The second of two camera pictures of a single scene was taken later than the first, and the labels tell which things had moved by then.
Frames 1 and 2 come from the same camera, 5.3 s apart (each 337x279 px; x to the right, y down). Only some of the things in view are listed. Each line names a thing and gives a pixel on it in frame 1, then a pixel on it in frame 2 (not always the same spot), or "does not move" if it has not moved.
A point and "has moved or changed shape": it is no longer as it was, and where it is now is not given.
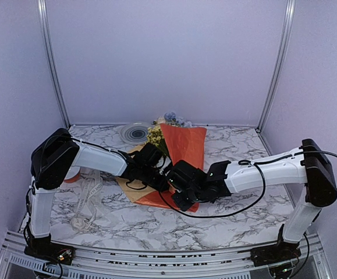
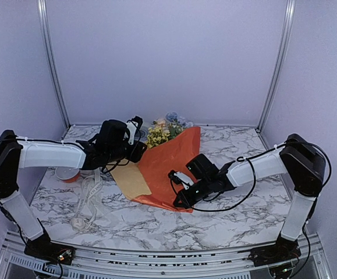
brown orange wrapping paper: [185, 144] has moved or changed shape
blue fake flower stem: [171, 117] does not move
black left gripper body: [146, 177] to [117, 153]
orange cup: [73, 175] does not move
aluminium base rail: [100, 264] does not move
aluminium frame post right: [291, 9] does not move
